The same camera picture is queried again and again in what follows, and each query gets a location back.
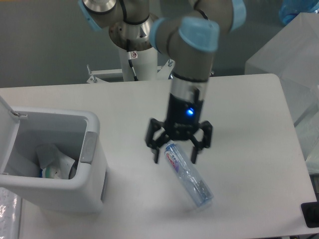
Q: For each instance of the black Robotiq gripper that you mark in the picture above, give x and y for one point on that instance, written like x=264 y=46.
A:
x=181 y=123

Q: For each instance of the clear plastic water bottle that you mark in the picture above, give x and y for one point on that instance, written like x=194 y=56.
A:
x=188 y=176

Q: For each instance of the white plastic wrapper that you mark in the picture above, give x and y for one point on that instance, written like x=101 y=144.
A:
x=55 y=164

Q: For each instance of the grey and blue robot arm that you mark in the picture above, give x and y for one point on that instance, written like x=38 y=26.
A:
x=191 y=41

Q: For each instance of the white trash can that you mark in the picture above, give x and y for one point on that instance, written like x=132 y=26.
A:
x=76 y=134

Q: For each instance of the translucent white storage box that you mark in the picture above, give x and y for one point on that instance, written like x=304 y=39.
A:
x=292 y=55

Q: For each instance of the black device at table edge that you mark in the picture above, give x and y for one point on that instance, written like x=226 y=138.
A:
x=310 y=212

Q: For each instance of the blue water jug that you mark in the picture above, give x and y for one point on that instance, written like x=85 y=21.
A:
x=291 y=8

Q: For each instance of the clear plastic sheet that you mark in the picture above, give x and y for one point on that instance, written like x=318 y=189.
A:
x=10 y=212

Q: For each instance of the white mounting bracket frame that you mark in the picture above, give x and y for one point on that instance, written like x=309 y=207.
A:
x=116 y=75

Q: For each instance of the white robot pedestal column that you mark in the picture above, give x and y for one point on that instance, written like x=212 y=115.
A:
x=139 y=65

